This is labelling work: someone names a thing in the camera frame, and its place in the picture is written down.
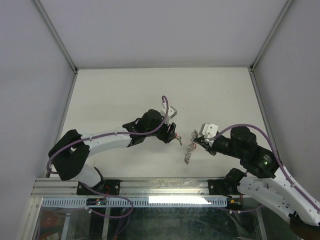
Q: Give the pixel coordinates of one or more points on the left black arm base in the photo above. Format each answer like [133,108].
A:
[106,186]

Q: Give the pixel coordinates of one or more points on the left aluminium frame post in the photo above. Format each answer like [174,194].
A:
[54,34]

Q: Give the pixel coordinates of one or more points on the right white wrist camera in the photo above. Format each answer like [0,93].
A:
[208,131]

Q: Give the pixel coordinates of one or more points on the silver key red tag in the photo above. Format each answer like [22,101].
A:
[178,138]

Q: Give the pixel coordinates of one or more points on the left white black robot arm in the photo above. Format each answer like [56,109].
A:
[70,153]

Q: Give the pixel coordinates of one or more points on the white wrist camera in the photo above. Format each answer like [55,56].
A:
[208,131]
[167,112]

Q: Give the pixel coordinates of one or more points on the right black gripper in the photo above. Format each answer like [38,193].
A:
[208,148]

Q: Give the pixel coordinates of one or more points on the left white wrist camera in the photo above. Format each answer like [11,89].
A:
[167,112]

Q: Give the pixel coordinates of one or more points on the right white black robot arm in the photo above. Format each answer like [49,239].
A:
[265,178]

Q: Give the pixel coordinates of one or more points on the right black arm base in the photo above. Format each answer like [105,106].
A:
[222,187]

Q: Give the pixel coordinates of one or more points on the aluminium frame post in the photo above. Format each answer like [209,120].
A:
[272,33]
[54,34]

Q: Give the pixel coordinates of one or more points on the right aluminium frame post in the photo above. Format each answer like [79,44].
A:
[272,33]

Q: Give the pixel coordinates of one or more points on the aluminium mounting rail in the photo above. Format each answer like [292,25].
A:
[129,187]

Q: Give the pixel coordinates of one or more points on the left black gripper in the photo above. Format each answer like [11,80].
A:
[168,133]

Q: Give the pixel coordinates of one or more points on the white slotted cable duct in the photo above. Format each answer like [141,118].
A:
[142,202]

